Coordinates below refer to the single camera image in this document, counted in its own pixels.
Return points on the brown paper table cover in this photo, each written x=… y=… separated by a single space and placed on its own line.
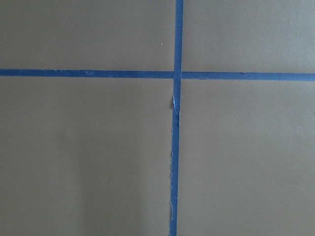
x=157 y=117

